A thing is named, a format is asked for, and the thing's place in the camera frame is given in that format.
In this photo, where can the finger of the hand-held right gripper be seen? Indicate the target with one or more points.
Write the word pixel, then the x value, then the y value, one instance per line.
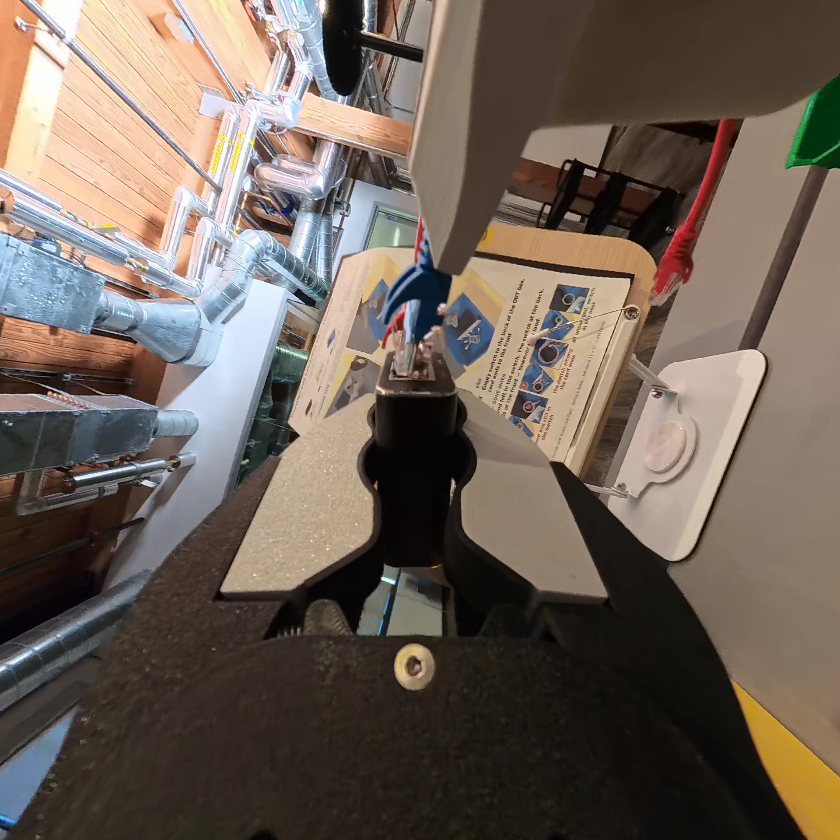
pixel 472 131

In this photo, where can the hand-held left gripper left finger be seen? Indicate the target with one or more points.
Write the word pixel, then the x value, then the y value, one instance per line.
pixel 308 518

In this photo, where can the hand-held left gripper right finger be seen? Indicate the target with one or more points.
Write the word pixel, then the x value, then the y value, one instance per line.
pixel 518 525

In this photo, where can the black network switch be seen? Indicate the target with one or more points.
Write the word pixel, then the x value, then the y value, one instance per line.
pixel 417 472

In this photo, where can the yellow smiley sticker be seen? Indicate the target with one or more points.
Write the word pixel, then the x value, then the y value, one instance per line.
pixel 485 235

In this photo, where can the black floor lamp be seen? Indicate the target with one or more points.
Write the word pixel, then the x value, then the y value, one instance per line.
pixel 341 46

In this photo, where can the wooden display board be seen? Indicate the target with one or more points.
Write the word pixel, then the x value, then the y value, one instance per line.
pixel 590 253

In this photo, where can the printed instruction sheet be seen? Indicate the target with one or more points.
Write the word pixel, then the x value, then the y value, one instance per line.
pixel 525 341

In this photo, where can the shiny silver ceiling pipes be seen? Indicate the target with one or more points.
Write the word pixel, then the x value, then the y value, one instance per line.
pixel 223 164

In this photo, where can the green plastic bin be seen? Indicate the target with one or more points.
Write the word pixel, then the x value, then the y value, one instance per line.
pixel 820 131

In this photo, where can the black metal frame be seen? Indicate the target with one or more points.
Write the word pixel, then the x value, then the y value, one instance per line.
pixel 610 197

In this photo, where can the rectangular metal duct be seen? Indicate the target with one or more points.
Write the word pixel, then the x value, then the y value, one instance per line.
pixel 46 289
pixel 65 426

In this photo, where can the silver spiral duct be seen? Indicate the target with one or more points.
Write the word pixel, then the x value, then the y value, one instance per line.
pixel 65 649

